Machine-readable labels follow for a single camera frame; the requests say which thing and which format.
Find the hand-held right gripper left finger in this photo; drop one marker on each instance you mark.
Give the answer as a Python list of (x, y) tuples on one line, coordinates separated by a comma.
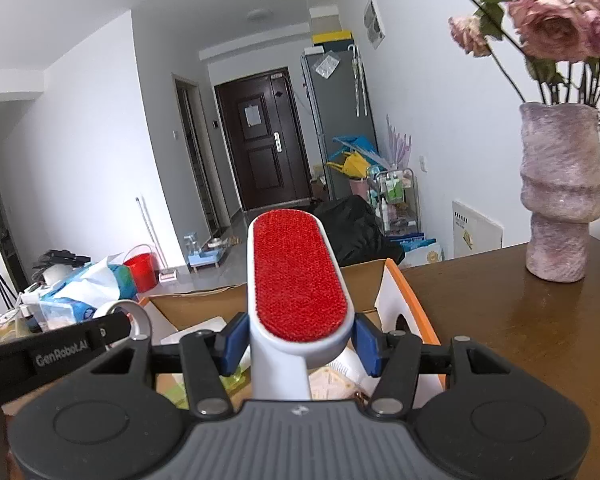
[(232, 342)]

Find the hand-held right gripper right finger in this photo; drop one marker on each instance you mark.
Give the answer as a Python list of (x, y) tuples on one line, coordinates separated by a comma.
[(365, 347)]

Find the orange-rimmed cardboard box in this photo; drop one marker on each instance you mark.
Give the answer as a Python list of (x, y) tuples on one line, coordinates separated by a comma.
[(200, 305)]

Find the red and white lint brush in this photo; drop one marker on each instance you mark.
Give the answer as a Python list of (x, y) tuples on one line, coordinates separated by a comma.
[(295, 280)]

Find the clear tape roll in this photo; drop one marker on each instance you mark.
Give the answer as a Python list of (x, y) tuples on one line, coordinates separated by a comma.
[(143, 317)]

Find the white printed packet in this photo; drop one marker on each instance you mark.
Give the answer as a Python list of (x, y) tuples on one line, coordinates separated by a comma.
[(340, 380)]

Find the clear drinking glass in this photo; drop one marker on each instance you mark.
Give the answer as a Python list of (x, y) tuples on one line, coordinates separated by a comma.
[(7, 327)]

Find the blue tissue pack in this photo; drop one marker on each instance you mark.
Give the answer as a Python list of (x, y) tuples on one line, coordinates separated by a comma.
[(80, 300)]

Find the blue pet water feeder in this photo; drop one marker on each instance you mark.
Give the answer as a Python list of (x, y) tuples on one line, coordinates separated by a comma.
[(205, 257)]

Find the black folding stand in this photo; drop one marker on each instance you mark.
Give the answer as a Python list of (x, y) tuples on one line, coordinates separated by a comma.
[(60, 257)]

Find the white and blue bag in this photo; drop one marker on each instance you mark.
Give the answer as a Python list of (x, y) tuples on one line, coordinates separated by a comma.
[(425, 252)]

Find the red bucket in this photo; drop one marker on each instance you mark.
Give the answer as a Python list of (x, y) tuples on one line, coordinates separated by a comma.
[(141, 270)]

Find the metal trolley cart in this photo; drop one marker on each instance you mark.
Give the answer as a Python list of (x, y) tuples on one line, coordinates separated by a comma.
[(397, 200)]

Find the pink bucket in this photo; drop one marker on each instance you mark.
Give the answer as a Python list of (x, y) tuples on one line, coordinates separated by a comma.
[(359, 189)]

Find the white leaning board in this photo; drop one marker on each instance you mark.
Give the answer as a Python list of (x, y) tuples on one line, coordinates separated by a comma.
[(480, 232)]

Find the dark brown entrance door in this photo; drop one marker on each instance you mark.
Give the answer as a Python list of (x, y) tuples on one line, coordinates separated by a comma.
[(265, 160)]

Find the grey interior door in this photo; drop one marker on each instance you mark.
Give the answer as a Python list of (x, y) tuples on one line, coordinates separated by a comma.
[(200, 160)]

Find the purple feather decoration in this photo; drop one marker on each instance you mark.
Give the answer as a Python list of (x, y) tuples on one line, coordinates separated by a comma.
[(399, 145)]

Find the white paper door notice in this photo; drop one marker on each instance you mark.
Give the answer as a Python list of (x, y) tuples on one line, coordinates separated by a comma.
[(252, 116)]

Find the grey refrigerator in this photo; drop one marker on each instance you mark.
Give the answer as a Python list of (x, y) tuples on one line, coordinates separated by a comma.
[(337, 110)]

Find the pink textured vase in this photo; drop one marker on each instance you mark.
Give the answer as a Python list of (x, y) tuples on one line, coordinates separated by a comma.
[(562, 185)]

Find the white folded umbrella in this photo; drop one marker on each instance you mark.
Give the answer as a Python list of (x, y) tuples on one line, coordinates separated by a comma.
[(358, 80)]

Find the clear packet on refrigerator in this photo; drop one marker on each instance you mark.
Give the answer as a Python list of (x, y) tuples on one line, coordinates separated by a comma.
[(327, 65)]

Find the yellow and black box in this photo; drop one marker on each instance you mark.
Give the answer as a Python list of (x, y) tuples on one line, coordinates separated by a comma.
[(332, 37)]

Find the round ceiling lamp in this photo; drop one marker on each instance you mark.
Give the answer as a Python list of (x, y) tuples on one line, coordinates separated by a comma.
[(261, 13)]

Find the dried pink rose bouquet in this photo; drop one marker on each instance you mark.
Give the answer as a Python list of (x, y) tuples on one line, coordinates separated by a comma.
[(545, 25)]

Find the white wall electric panel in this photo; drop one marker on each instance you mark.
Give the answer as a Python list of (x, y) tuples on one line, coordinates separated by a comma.
[(373, 20)]

